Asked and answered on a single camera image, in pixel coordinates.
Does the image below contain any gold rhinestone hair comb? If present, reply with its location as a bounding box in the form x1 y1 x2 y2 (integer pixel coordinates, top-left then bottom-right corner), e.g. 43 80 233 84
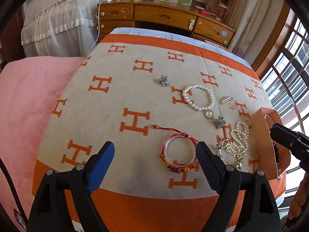
216 138 246 170

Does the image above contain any red string glass bangle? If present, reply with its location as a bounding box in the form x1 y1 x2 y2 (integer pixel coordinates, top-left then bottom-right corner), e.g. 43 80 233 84
152 125 198 173

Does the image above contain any long pearl necklace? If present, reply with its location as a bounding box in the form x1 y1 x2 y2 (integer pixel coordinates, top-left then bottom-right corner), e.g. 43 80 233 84
229 118 252 150

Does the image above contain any blue flower clip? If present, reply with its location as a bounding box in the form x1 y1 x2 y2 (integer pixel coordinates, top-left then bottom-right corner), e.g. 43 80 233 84
214 116 226 128

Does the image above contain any white pearl bracelet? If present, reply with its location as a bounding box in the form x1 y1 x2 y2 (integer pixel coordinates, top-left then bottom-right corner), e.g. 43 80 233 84
182 84 216 120

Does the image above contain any pearl safety pin brooch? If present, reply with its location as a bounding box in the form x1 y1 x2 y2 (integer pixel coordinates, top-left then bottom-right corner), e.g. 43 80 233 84
220 96 234 105

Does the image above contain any small blue flower earring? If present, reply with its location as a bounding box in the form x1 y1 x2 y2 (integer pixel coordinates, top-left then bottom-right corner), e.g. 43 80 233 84
158 75 169 87

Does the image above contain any pink jewelry box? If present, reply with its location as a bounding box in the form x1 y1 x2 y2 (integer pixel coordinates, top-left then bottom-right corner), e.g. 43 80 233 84
250 107 291 180

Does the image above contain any right hand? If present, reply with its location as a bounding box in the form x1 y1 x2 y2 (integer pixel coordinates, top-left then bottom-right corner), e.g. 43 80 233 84
288 173 308 220

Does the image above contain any window with metal bars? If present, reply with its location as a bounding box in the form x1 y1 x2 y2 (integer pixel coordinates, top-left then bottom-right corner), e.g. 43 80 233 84
260 10 308 134

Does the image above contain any orange beige H blanket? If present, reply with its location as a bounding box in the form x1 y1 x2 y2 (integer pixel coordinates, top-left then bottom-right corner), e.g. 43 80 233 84
32 34 271 231

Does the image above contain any pink bed cover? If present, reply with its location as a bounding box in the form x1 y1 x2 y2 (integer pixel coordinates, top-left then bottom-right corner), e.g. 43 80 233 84
1 57 83 215

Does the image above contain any light blue bed sheet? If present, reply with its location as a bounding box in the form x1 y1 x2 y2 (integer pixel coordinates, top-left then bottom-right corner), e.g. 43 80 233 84
110 27 252 69

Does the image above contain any beige curtain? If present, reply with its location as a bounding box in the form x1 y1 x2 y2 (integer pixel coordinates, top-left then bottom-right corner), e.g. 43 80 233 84
225 0 284 64

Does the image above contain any white lace bed cover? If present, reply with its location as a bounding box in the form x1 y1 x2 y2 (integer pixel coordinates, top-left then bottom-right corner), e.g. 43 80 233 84
21 0 103 57

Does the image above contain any wooden dresser with drawers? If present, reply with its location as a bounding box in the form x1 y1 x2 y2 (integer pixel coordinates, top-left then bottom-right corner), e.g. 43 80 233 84
98 0 236 48

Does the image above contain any black bead bracelet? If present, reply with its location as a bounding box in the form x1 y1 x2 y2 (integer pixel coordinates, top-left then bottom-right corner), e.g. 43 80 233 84
272 142 281 165

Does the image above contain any white charger with cable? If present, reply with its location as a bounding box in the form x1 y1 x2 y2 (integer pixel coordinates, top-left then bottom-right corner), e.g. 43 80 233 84
86 0 120 57

